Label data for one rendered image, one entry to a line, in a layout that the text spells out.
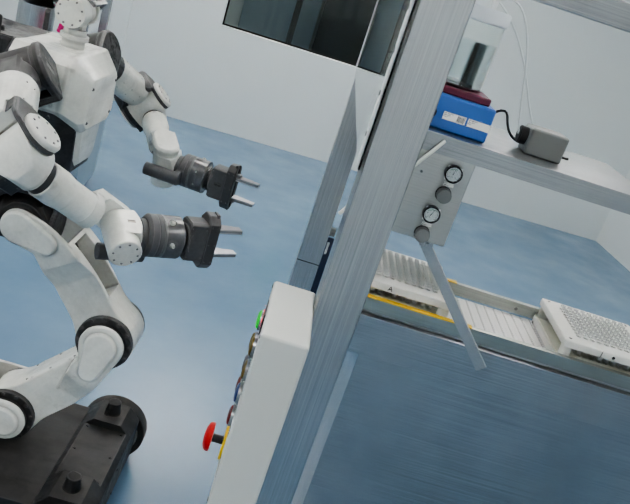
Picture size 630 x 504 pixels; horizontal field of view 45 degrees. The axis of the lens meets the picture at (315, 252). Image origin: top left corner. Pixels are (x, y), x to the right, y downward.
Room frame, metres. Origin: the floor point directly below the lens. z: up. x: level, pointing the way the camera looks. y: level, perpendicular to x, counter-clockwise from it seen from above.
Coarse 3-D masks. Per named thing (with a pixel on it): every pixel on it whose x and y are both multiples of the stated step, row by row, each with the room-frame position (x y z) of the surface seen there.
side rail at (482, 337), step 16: (368, 304) 1.61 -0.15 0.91; (384, 304) 1.62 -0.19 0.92; (416, 320) 1.62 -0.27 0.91; (432, 320) 1.62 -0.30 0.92; (480, 336) 1.63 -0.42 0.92; (496, 336) 1.63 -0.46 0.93; (512, 352) 1.64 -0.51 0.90; (528, 352) 1.64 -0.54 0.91; (544, 352) 1.64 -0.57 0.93; (560, 368) 1.65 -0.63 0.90; (576, 368) 1.65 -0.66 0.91; (592, 368) 1.65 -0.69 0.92; (608, 368) 1.67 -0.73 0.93; (624, 384) 1.66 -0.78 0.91
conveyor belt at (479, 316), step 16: (464, 304) 1.87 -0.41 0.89; (400, 320) 1.64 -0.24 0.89; (480, 320) 1.79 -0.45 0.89; (496, 320) 1.83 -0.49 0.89; (512, 320) 1.87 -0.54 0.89; (528, 320) 1.91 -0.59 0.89; (448, 336) 1.64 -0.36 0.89; (512, 336) 1.76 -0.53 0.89; (528, 336) 1.79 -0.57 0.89; (608, 384) 1.67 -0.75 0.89
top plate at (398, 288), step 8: (400, 256) 1.86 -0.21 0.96; (408, 256) 1.88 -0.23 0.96; (376, 280) 1.64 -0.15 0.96; (384, 280) 1.65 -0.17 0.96; (392, 280) 1.67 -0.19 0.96; (376, 288) 1.64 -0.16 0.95; (384, 288) 1.64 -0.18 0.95; (392, 288) 1.64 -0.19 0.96; (400, 288) 1.64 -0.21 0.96; (408, 288) 1.65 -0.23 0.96; (416, 288) 1.67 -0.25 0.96; (424, 288) 1.69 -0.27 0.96; (408, 296) 1.64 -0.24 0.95; (416, 296) 1.64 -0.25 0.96; (424, 296) 1.64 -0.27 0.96; (432, 296) 1.65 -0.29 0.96; (440, 296) 1.67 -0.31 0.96; (432, 304) 1.64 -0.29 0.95; (440, 304) 1.65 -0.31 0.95
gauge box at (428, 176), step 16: (432, 160) 1.58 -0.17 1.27; (448, 160) 1.59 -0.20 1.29; (416, 176) 1.58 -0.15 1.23; (432, 176) 1.59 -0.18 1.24; (464, 176) 1.59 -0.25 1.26; (416, 192) 1.58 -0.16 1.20; (432, 192) 1.59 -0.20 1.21; (464, 192) 1.59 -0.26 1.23; (400, 208) 1.58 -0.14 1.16; (416, 208) 1.59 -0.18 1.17; (448, 208) 1.59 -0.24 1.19; (400, 224) 1.58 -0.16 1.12; (416, 224) 1.59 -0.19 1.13; (432, 224) 1.59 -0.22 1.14; (448, 224) 1.59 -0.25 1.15; (432, 240) 1.59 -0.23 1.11
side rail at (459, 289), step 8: (456, 288) 1.90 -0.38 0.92; (464, 288) 1.90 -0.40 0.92; (472, 288) 1.91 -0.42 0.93; (464, 296) 1.90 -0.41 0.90; (472, 296) 1.90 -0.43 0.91; (480, 296) 1.91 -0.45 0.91; (488, 296) 1.91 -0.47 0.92; (496, 296) 1.91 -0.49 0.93; (488, 304) 1.91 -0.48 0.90; (496, 304) 1.91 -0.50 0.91; (504, 304) 1.91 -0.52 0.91; (512, 304) 1.91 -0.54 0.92; (520, 304) 1.91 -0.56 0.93; (528, 304) 1.93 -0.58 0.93; (512, 312) 1.91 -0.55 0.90; (520, 312) 1.91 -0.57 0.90; (528, 312) 1.91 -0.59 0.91; (536, 312) 1.92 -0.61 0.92
